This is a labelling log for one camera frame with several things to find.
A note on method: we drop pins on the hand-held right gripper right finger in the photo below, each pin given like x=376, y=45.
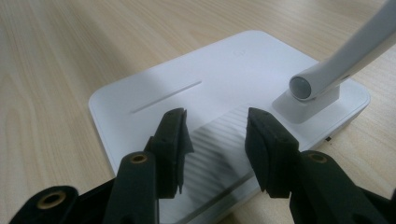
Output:
x=274, y=155

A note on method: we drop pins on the white desk lamp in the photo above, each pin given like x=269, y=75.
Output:
x=218, y=71

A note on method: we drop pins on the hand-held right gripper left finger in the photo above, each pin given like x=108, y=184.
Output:
x=169, y=149

